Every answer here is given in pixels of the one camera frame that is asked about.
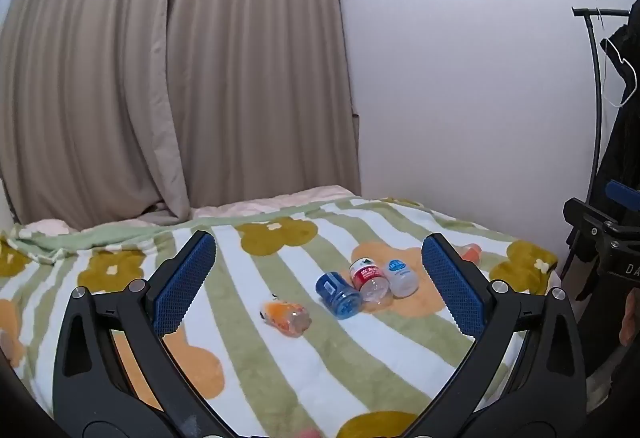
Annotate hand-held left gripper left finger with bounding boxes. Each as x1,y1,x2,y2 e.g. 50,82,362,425
52,230,236,438

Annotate beige curtain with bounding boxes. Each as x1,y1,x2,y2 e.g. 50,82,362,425
0,0,362,231

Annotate orange juice bottle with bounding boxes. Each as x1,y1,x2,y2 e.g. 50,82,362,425
259,300,312,338

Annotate white wire hanger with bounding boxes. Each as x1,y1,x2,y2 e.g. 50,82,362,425
599,36,640,109

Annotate blue plastic bottle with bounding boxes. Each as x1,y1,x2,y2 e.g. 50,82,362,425
315,272,363,321

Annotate blue label clear bottle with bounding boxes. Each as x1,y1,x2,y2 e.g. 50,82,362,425
382,259,420,299

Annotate floral striped blanket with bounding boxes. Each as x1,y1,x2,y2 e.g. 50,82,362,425
0,197,559,438

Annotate pale pink bed sheet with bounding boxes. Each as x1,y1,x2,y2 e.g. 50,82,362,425
22,185,362,237

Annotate person's right hand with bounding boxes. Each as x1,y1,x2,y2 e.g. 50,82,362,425
619,289,640,348

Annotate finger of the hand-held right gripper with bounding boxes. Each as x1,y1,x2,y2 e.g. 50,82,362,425
605,179,640,219

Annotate dark hanging clothing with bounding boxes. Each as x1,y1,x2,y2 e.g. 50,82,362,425
587,0,640,263

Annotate black clothes rack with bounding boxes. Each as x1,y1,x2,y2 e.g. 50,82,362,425
559,6,632,283

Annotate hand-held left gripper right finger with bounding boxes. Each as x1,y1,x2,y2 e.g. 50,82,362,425
405,233,587,438

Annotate red label clear bottle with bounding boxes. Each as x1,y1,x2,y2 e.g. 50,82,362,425
349,257,393,309

